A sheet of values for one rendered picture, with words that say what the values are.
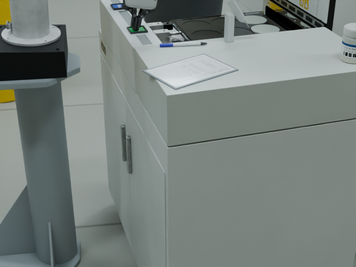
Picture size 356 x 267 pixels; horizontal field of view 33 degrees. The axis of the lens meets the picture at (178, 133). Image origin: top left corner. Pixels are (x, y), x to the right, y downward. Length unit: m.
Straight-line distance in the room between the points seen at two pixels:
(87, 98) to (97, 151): 0.65
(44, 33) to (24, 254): 0.94
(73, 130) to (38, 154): 1.25
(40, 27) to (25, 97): 0.24
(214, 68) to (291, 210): 0.49
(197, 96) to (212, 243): 0.48
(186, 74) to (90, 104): 2.13
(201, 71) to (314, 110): 0.33
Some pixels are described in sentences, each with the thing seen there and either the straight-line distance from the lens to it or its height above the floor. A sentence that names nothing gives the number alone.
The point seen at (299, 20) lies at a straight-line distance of 2.15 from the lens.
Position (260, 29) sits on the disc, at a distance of 2.17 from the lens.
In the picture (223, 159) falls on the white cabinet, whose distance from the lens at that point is 1.63.
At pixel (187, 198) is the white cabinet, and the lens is 1.66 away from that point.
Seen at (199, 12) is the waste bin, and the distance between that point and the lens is 3.81.
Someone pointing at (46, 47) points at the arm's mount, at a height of 0.91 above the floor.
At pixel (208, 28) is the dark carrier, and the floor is 0.90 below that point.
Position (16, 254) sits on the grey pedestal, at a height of 0.02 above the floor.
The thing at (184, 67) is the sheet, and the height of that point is 0.97.
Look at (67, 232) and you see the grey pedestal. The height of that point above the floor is 0.15.
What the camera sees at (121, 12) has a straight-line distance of 2.15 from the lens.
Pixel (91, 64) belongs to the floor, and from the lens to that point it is 4.27.
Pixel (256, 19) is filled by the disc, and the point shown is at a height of 0.90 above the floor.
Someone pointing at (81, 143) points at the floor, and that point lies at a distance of 3.27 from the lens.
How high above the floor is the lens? 1.59
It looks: 29 degrees down
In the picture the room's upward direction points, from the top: straight up
